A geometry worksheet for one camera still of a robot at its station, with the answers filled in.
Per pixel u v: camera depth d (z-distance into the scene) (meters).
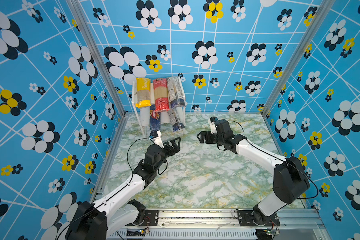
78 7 0.71
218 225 0.72
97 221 0.39
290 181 0.44
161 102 0.75
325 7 0.68
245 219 0.73
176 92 0.81
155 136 0.70
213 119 0.79
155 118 0.91
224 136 0.67
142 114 0.98
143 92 0.81
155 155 0.59
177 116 0.93
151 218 0.74
